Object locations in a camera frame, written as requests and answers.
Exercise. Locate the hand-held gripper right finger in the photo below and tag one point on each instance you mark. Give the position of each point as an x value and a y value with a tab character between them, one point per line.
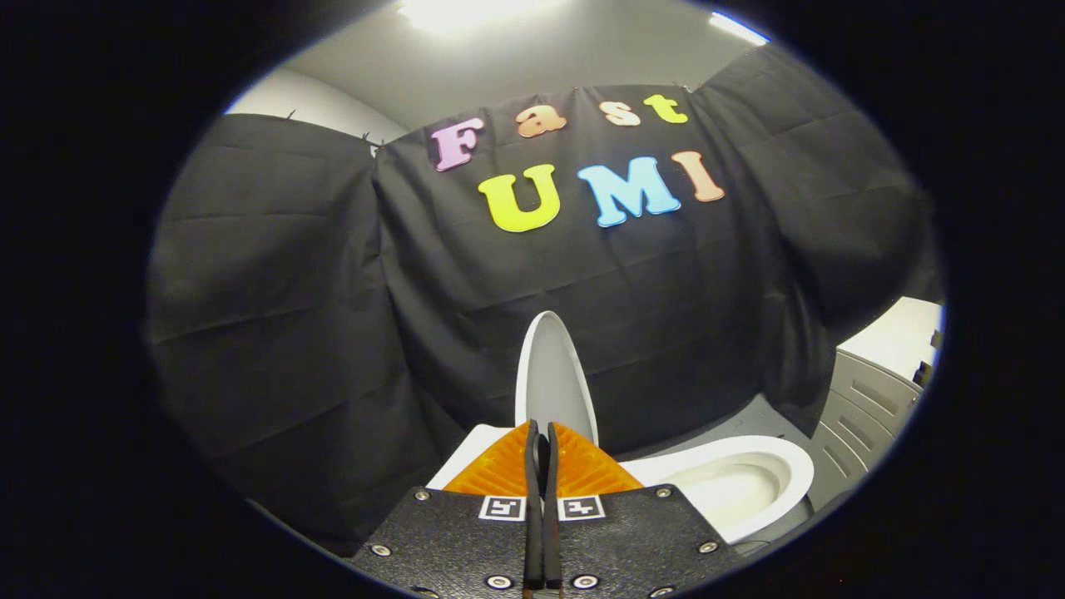
632	541

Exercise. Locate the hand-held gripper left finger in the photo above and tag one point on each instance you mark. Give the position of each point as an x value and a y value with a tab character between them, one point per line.
449	541

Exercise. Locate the white toilet lid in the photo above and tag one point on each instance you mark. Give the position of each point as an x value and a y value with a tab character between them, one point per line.
553	374

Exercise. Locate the white toilet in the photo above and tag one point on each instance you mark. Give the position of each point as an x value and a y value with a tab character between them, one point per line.
749	470

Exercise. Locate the black backdrop cloth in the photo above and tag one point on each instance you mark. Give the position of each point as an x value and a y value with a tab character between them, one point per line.
333	333

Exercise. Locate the white cabinet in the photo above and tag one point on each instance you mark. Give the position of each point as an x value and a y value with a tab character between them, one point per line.
865	399

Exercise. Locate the small ceiling light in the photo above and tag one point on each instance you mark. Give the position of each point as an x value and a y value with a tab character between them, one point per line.
739	28

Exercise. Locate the large ceiling light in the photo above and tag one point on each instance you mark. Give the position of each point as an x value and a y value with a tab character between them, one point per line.
474	12

